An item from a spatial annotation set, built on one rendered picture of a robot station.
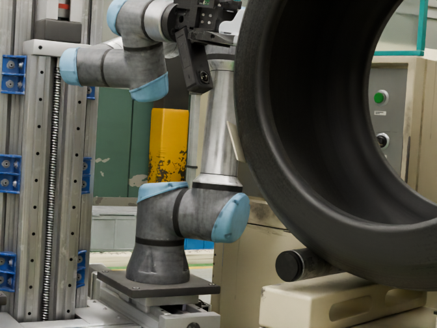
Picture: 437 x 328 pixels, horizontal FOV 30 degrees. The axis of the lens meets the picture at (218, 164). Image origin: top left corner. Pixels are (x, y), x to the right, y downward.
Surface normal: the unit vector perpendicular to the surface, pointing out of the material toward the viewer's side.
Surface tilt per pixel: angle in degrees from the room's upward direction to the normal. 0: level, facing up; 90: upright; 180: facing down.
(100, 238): 90
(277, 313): 90
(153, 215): 92
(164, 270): 73
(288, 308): 90
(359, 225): 101
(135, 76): 113
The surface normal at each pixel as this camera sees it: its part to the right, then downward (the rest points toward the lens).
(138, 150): 0.48, 0.07
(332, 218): -0.69, 0.17
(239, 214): 0.88, 0.21
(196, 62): 0.71, -0.32
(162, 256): 0.25, -0.24
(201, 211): -0.45, -0.11
